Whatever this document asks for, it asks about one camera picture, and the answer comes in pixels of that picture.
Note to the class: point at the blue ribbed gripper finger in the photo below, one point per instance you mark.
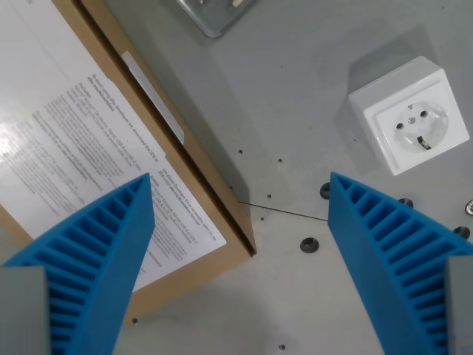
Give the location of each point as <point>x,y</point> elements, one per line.
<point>99,259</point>
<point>391,259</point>

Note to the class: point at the silver screw head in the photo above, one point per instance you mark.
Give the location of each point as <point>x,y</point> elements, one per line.
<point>469,207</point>

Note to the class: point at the brown cardboard box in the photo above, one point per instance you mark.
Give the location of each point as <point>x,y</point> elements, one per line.
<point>207,192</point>

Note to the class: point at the white printed paper label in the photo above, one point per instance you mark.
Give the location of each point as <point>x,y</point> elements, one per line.
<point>55,122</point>

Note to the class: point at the grey metal plate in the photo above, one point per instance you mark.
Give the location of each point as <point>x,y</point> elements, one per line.
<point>216,15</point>

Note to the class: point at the white wall socket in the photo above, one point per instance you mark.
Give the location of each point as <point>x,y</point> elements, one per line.
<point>406,111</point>

